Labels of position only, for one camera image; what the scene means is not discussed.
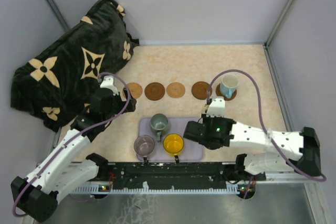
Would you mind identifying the black floral plush blanket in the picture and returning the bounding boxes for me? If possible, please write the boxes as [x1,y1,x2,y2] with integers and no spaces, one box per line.
[10,0,139,131]

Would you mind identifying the yellow glass mug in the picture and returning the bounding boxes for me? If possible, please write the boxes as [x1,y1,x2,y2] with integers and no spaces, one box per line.
[163,133,184,164]

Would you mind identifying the dark wooden coaster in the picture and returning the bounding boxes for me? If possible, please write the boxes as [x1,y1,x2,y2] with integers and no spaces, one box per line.
[216,84,237,101]
[144,82,165,101]
[192,81,209,100]

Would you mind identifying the aluminium frame rail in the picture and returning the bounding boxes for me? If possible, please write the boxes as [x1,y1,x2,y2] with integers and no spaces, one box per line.
[65,163,308,197]

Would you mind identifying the woven rattan coaster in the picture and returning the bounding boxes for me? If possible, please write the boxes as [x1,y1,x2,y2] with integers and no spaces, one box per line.
[127,82,143,99]
[166,82,185,98]

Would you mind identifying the purple glass mug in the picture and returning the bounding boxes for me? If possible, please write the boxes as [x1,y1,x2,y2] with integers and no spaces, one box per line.
[133,135,155,163]

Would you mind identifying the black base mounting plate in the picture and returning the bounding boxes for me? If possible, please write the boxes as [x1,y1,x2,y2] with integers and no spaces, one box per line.
[89,162,251,190]

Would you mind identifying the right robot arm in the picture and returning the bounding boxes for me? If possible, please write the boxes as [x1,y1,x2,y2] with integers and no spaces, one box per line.
[183,117,322,180]

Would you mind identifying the lavender plastic tray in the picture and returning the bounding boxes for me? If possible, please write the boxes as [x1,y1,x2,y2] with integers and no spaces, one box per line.
[138,117,205,163]

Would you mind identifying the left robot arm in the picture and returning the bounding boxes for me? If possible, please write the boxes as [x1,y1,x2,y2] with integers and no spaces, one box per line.
[10,86,136,222]

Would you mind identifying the grey green mug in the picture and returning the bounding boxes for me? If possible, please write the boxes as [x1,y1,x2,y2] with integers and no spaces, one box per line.
[150,113,170,142]

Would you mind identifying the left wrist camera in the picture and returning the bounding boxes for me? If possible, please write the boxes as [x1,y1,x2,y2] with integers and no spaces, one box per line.
[100,76,119,95]

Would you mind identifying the white mug blue handle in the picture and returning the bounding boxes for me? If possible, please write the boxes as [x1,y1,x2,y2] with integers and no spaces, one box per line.
[220,73,239,99]

